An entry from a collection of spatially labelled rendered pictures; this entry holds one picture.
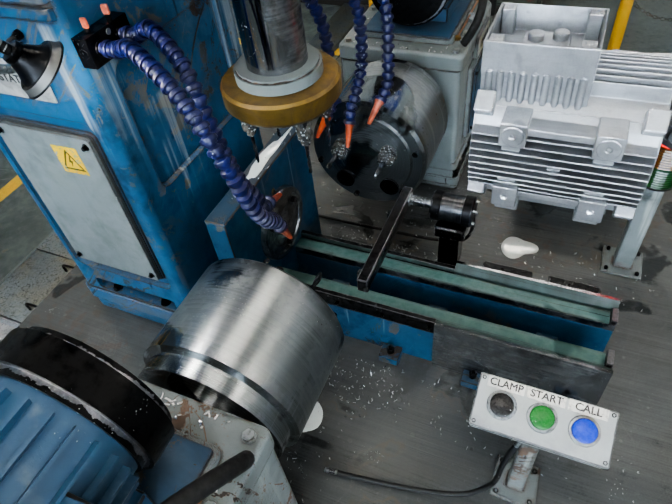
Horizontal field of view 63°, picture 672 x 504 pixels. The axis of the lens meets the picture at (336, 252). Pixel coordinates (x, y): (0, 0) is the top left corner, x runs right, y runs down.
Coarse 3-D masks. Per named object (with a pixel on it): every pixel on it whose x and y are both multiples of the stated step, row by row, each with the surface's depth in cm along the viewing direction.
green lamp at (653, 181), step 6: (654, 168) 98; (654, 174) 98; (660, 174) 97; (666, 174) 97; (654, 180) 99; (660, 180) 98; (666, 180) 98; (648, 186) 100; (654, 186) 100; (660, 186) 99; (666, 186) 99
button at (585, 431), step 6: (576, 420) 68; (582, 420) 67; (588, 420) 67; (576, 426) 67; (582, 426) 67; (588, 426) 67; (594, 426) 67; (576, 432) 67; (582, 432) 67; (588, 432) 67; (594, 432) 66; (576, 438) 67; (582, 438) 67; (588, 438) 66; (594, 438) 66
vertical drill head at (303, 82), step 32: (256, 0) 69; (288, 0) 70; (256, 32) 72; (288, 32) 72; (256, 64) 76; (288, 64) 75; (320, 64) 78; (224, 96) 78; (256, 96) 77; (288, 96) 76; (320, 96) 76; (256, 128) 85
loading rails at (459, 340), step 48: (336, 240) 113; (336, 288) 106; (384, 288) 113; (432, 288) 107; (480, 288) 102; (528, 288) 101; (576, 288) 98; (384, 336) 107; (432, 336) 100; (480, 336) 93; (528, 336) 94; (576, 336) 100; (528, 384) 98; (576, 384) 92
